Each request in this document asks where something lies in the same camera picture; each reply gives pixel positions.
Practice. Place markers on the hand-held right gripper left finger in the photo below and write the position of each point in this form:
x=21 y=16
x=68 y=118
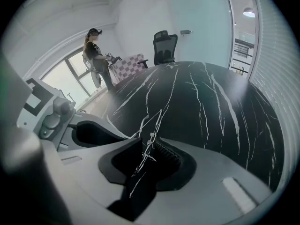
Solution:
x=82 y=184

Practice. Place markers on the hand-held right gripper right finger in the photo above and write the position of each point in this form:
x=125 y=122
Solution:
x=211 y=172

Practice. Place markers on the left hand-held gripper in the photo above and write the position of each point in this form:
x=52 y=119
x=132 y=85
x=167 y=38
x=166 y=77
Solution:
x=54 y=118

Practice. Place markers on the grey oval hanging bag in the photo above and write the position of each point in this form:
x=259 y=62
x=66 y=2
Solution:
x=95 y=80

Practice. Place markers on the large window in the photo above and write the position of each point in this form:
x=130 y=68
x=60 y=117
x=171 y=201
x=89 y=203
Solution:
x=70 y=78

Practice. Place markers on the black marble round table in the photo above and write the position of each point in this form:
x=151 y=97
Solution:
x=199 y=102

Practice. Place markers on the checkered cloth covered table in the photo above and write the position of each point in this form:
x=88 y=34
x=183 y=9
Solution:
x=127 y=67

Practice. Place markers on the black mesh office chair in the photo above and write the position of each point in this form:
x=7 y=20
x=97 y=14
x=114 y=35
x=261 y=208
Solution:
x=165 y=48

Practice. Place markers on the frosted glass door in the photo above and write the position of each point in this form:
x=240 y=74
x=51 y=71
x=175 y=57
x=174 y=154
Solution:
x=201 y=20

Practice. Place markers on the round pendant lamp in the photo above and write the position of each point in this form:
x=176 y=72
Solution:
x=249 y=12

